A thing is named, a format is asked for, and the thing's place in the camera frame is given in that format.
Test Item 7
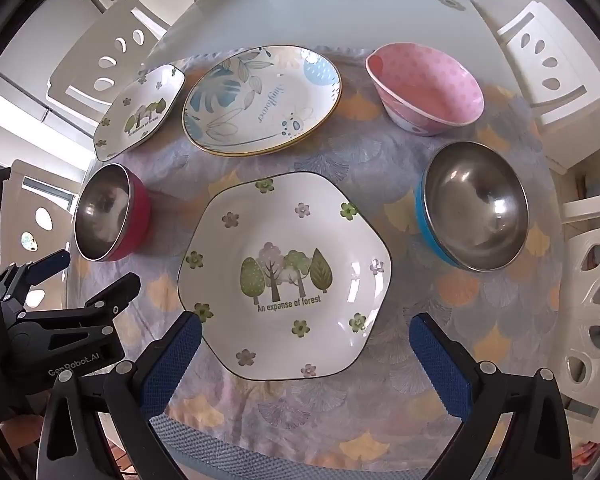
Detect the small forest print plate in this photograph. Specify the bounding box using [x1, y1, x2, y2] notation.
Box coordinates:
[93, 64, 187, 162]

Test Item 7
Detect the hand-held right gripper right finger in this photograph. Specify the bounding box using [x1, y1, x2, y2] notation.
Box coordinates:
[409, 312, 573, 480]

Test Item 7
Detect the red steel bowl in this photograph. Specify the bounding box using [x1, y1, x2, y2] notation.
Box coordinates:
[73, 163, 153, 263]

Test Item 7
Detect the blue steel bowl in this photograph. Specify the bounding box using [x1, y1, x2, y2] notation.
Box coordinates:
[416, 141, 530, 273]

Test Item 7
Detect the pink dotted bowl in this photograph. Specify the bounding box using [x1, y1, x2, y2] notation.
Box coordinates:
[365, 43, 485, 137]

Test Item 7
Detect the round leaf print plate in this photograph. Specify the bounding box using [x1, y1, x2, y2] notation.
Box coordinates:
[182, 45, 342, 157]

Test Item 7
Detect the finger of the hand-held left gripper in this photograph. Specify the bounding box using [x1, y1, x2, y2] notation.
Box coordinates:
[0, 250, 72, 311]
[10, 273, 142, 332]

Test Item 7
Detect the large hexagonal forest print plate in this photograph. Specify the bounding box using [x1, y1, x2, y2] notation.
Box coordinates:
[177, 171, 393, 381]

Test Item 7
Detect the grey leaf pattern tablecloth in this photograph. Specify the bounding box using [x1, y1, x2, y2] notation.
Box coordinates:
[72, 50, 566, 471]

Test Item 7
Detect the white chair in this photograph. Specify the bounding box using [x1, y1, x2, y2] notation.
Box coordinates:
[47, 0, 168, 106]
[496, 1, 600, 176]
[10, 160, 81, 311]
[555, 195, 600, 411]

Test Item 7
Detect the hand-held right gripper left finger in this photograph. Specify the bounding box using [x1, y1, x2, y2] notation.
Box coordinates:
[37, 311, 203, 480]

